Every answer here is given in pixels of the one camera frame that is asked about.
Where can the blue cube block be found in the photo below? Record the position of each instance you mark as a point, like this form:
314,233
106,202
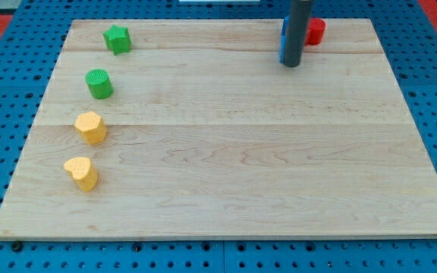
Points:
281,49

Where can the light wooden board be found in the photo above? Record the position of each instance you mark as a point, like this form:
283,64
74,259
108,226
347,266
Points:
210,137

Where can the yellow hexagon block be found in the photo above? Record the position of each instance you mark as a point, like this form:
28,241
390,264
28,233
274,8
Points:
90,127

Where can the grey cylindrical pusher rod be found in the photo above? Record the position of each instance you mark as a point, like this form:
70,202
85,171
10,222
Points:
295,26

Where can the green cylinder block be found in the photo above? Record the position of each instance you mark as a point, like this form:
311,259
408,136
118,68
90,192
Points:
99,83

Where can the green star block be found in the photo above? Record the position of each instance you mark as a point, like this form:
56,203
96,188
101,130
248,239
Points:
117,39

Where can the yellow heart block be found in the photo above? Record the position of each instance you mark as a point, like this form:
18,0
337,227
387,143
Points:
82,172

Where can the red cylinder block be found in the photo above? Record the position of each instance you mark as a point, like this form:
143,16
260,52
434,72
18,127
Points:
315,31

